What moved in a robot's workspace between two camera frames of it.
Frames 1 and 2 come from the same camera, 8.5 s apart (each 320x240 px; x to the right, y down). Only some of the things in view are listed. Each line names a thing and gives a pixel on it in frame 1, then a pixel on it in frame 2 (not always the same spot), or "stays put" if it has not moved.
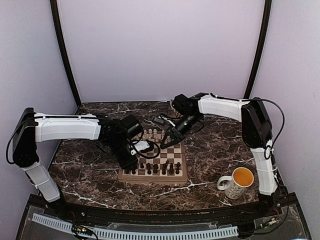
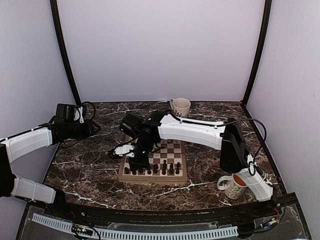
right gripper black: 176,139 to 142,163
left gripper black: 125,164 to 89,130
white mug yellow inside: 241,178 stays put
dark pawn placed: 155,167 stays put
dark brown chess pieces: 171,171 stays put
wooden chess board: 156,165 stays put
